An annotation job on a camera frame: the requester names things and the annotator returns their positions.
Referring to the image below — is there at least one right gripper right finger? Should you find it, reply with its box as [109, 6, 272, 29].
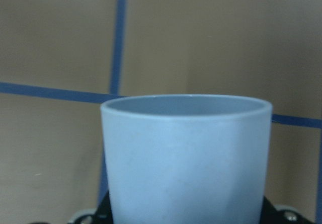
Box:
[259, 196, 284, 224]

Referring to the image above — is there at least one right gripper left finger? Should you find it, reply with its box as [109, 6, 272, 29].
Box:
[97, 192, 113, 224]

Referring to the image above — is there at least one light blue plastic cup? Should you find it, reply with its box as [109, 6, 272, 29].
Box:
[101, 95, 273, 223]

